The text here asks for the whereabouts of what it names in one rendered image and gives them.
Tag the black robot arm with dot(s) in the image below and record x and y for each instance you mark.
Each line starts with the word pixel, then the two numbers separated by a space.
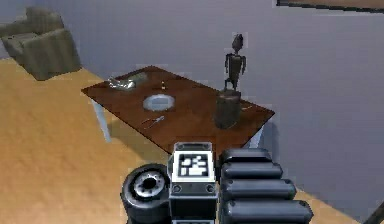
pixel 240 186

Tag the dark framed picture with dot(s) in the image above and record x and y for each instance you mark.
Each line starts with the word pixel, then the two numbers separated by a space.
pixel 330 4

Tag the silver fork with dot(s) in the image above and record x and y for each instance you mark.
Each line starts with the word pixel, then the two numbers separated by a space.
pixel 154 121

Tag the brown wooden table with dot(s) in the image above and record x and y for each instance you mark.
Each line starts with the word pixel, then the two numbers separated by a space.
pixel 190 113

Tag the crumpled grey newspaper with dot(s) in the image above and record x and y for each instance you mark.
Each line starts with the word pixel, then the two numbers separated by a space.
pixel 125 81

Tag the dark humanoid statue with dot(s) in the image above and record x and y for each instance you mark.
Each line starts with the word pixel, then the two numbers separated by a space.
pixel 230 96

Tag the white round plate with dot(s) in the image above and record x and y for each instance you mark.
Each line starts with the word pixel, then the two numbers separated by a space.
pixel 159 102

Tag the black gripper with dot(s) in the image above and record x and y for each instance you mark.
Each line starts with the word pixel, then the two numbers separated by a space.
pixel 146 190

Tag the small pepper shaker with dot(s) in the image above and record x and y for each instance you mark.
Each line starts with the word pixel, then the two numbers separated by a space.
pixel 163 85

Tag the grey-green armchair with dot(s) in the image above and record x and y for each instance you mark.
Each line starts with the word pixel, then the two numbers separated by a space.
pixel 43 50

